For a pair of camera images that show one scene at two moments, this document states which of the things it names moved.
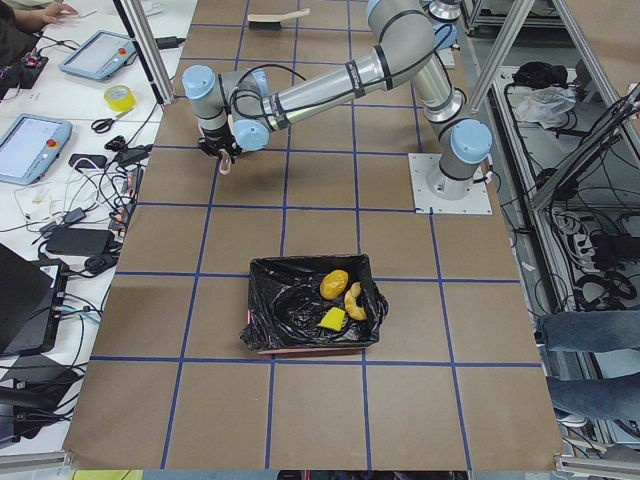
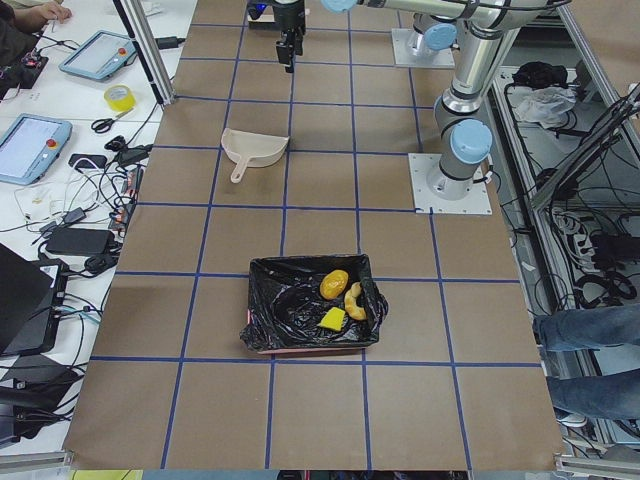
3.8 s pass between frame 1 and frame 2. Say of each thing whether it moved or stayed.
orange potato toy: stayed
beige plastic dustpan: moved
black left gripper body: moved
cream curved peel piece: stayed
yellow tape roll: stayed
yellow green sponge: stayed
